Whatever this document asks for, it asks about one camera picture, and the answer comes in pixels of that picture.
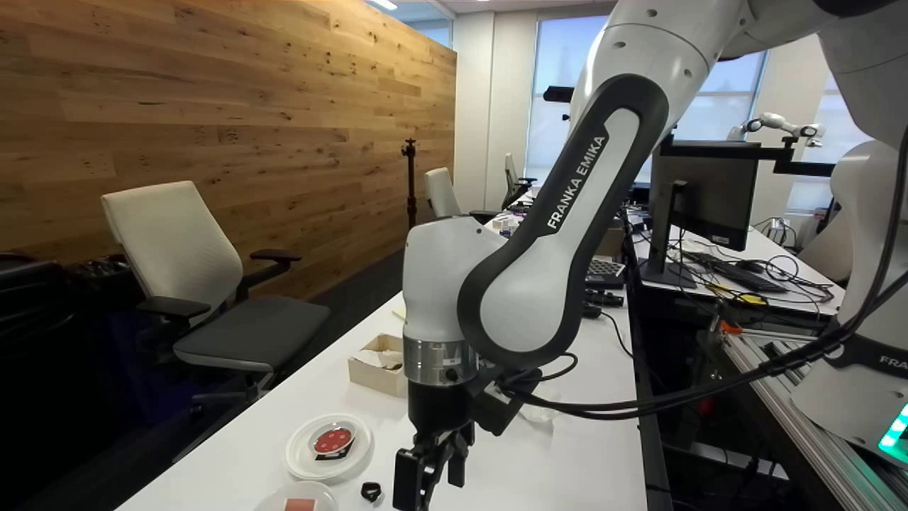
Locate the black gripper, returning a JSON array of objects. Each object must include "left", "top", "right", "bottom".
[{"left": 392, "top": 384, "right": 474, "bottom": 511}]

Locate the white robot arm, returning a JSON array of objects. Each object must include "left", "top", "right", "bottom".
[{"left": 392, "top": 0, "right": 908, "bottom": 511}]

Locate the white plate with red food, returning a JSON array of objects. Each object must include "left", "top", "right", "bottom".
[{"left": 284, "top": 413, "right": 373, "bottom": 485}]

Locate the wooden box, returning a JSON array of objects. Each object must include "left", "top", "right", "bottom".
[{"left": 349, "top": 335, "right": 406, "bottom": 397}]

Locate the near white plate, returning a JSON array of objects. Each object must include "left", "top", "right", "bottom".
[{"left": 254, "top": 484, "right": 338, "bottom": 511}]

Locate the far white office chair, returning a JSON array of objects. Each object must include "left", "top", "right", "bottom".
[{"left": 424, "top": 167, "right": 458, "bottom": 220}]

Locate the white office chair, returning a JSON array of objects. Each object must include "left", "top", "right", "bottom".
[
  {"left": 101, "top": 183, "right": 329, "bottom": 386},
  {"left": 424, "top": 167, "right": 458, "bottom": 220}
]

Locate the near white office chair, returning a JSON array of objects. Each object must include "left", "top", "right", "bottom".
[{"left": 101, "top": 183, "right": 329, "bottom": 386}]

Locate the black monitor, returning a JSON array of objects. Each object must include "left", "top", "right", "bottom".
[{"left": 641, "top": 147, "right": 758, "bottom": 288}]

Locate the small black ring object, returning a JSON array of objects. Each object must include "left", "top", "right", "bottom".
[{"left": 359, "top": 479, "right": 382, "bottom": 503}]

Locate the black camera tripod pole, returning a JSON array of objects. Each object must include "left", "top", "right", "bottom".
[{"left": 399, "top": 137, "right": 416, "bottom": 227}]

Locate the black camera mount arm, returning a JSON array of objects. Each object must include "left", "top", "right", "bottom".
[{"left": 657, "top": 117, "right": 833, "bottom": 176}]

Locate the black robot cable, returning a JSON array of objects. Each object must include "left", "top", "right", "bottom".
[{"left": 507, "top": 123, "right": 908, "bottom": 421}]

